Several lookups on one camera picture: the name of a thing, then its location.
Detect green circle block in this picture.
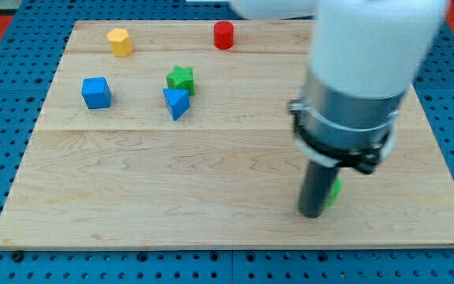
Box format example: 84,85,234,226
326,178,342,207

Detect light wooden board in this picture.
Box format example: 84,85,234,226
0,20,454,251

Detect blue cube block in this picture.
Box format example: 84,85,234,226
81,77,111,109

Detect red cylinder block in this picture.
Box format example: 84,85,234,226
213,21,234,50

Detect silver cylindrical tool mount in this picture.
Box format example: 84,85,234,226
288,71,404,174

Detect yellow hexagon block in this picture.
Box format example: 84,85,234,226
107,28,133,57

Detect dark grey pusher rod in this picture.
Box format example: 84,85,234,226
298,160,339,219

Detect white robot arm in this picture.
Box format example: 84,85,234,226
230,0,448,218

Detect green star block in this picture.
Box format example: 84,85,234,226
166,65,195,96

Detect blue triangle block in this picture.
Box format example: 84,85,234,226
163,88,191,121

